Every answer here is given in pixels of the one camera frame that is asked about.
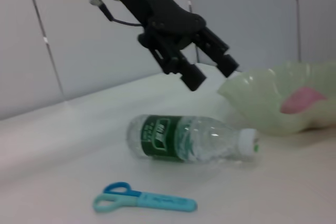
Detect clear bottle with green label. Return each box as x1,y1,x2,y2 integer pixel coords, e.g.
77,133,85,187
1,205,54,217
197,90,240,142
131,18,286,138
127,114,261,163

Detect blue and teal scissors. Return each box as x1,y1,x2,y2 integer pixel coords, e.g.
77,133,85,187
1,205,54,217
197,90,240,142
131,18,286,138
93,182,198,214

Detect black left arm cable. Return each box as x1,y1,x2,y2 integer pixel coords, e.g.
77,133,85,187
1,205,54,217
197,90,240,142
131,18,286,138
88,0,144,27

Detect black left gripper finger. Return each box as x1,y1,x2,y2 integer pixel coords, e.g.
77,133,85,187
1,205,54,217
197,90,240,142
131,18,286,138
194,27,240,78

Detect translucent green fruit bowl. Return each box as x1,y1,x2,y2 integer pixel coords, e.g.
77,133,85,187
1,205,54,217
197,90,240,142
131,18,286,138
217,60,336,136

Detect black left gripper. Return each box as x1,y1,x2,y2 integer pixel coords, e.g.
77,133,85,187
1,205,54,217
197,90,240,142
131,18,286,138
112,0,207,91

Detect pink peach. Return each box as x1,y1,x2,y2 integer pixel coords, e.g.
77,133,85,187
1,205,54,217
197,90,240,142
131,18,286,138
280,86,328,115

